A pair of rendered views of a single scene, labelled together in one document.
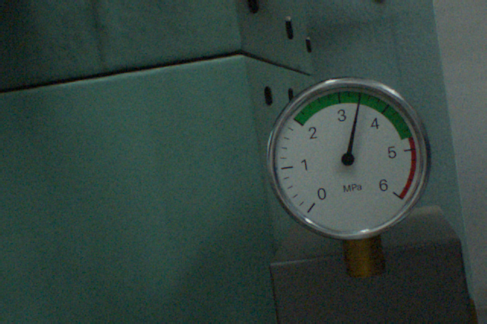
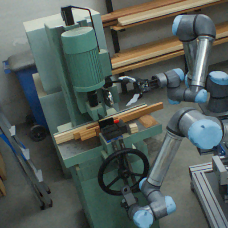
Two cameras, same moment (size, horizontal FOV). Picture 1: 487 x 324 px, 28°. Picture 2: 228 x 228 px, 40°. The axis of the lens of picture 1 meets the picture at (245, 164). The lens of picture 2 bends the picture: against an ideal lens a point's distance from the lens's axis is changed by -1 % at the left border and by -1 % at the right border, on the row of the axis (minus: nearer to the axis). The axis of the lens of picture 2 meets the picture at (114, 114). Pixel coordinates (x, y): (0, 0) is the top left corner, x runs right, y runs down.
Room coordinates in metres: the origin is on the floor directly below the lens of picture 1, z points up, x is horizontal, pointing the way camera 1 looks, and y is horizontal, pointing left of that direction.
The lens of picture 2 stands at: (-0.92, 0.73, 1.87)
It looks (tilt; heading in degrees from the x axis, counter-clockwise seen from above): 28 degrees down; 337
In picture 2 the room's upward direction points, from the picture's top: 12 degrees counter-clockwise
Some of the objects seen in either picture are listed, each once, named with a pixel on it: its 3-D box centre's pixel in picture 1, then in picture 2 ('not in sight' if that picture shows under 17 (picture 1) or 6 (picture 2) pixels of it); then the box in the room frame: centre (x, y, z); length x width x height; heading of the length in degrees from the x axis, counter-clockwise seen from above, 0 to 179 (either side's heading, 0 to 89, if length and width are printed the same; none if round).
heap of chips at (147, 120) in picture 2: not in sight; (147, 119); (0.51, -0.07, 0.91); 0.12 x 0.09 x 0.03; 172
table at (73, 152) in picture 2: not in sight; (111, 140); (0.52, 0.17, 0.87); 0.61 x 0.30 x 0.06; 82
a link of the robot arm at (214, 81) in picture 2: not in sight; (217, 83); (0.45, -0.58, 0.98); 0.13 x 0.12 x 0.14; 27
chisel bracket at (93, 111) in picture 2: not in sight; (95, 110); (0.65, 0.18, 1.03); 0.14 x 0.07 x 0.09; 172
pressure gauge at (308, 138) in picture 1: (351, 179); not in sight; (0.39, -0.04, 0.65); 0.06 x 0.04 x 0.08; 82
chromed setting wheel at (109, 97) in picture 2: not in sight; (108, 98); (0.75, 0.05, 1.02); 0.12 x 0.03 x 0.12; 172
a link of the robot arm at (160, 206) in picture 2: not in sight; (160, 205); (-0.03, 0.23, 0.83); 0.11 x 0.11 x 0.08; 80
